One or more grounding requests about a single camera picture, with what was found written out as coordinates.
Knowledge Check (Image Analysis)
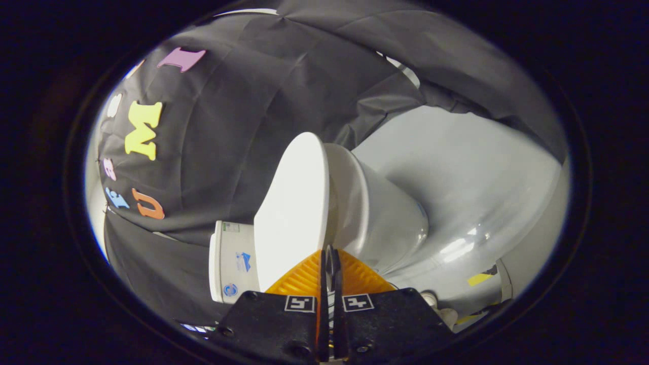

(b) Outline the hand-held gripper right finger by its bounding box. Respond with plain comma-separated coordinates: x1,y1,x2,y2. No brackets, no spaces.
331,246,455,363

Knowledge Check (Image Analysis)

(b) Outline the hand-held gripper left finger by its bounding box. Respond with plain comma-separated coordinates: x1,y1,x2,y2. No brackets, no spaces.
214,248,329,363

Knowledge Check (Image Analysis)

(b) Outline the white toilet lid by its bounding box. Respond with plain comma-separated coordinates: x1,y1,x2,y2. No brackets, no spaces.
253,132,331,294

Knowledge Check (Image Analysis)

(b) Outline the black backdrop cloth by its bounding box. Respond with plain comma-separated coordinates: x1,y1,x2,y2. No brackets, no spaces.
96,0,567,327

